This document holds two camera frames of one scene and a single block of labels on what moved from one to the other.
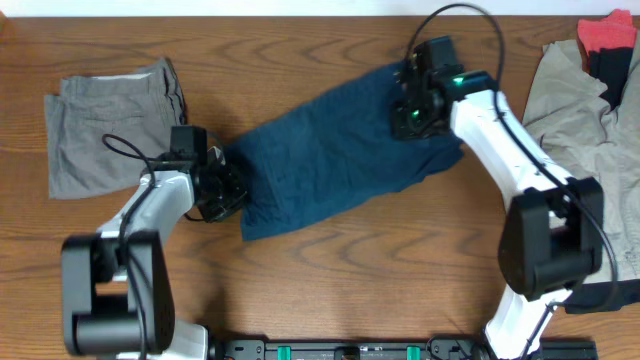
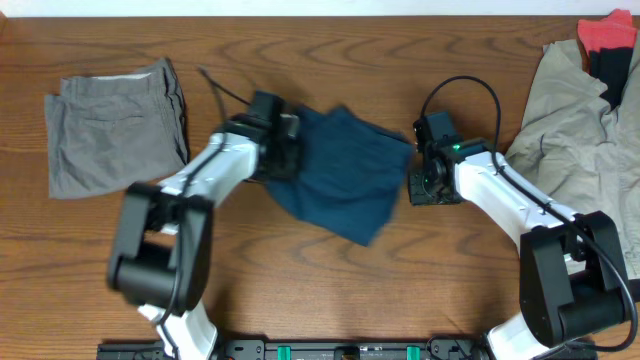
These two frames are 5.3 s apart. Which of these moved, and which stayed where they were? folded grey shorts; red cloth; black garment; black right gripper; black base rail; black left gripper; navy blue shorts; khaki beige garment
Moved: black right gripper; navy blue shorts; black left gripper
Stayed: khaki beige garment; black base rail; black garment; folded grey shorts; red cloth
